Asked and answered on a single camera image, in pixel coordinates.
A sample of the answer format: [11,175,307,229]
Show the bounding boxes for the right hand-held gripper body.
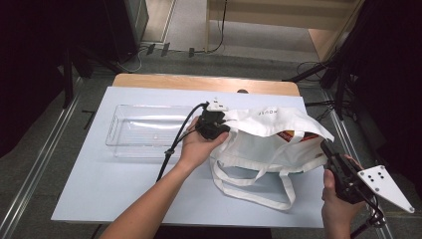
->
[326,153,416,214]

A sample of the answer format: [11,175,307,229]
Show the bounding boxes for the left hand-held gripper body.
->
[195,98,231,140]

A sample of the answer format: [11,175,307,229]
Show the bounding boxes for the orange black chips bag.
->
[277,129,320,144]

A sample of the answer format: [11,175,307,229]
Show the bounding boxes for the white tote bag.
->
[209,107,335,211]

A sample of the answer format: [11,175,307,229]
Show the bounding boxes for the clear plastic container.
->
[105,104,200,159]

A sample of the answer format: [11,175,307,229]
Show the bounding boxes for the person's left hand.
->
[178,116,231,172]

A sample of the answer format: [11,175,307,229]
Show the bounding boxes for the person's right hand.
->
[320,153,366,234]

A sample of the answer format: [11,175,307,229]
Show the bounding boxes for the dark curtain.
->
[0,0,117,158]
[331,0,422,200]

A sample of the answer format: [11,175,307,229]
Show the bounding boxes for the beige wooden shelf unit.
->
[205,0,366,63]

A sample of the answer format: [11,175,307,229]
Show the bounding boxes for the black cabinet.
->
[103,0,150,64]

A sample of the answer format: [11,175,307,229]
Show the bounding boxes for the black upright stand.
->
[62,49,75,110]

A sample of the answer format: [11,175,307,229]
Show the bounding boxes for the metal floor rail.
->
[321,89,396,239]
[0,94,82,239]

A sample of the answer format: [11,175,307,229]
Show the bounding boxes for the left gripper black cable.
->
[155,102,210,183]

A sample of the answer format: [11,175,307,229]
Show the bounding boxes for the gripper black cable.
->
[155,102,210,183]
[349,194,388,239]

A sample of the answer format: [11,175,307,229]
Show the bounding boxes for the black floor cables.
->
[296,60,346,137]

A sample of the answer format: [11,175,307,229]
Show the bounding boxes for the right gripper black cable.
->
[349,194,388,239]

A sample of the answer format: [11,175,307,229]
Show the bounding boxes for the black hanging cable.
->
[194,0,229,55]

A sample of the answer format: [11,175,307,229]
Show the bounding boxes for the white floor cable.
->
[115,45,151,74]

